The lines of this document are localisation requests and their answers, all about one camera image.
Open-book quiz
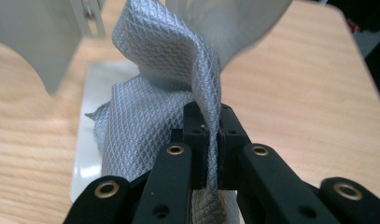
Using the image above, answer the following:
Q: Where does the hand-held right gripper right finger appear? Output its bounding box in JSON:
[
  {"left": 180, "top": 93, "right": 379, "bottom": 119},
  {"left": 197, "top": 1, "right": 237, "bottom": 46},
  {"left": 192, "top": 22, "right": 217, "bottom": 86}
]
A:
[{"left": 218, "top": 104, "right": 343, "bottom": 224}]

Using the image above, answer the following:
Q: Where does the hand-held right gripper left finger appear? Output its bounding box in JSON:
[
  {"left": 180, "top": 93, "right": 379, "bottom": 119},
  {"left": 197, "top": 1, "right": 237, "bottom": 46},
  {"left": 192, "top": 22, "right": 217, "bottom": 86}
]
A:
[{"left": 131, "top": 102, "right": 209, "bottom": 224}]

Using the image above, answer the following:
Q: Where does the grey quilted cloth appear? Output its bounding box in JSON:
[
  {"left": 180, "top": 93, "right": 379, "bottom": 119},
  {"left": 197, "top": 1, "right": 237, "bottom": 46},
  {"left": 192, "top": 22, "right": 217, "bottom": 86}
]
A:
[{"left": 84, "top": 0, "right": 242, "bottom": 224}]

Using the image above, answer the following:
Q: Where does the expandable metal bookend rack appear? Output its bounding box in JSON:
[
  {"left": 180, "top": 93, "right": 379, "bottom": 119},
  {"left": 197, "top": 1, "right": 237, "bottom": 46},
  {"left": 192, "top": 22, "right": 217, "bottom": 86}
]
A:
[{"left": 0, "top": 0, "right": 293, "bottom": 203}]

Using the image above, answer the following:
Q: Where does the small red object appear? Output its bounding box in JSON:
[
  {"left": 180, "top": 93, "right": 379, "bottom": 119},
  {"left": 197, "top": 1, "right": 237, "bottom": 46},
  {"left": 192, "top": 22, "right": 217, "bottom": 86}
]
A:
[{"left": 347, "top": 18, "right": 360, "bottom": 33}]

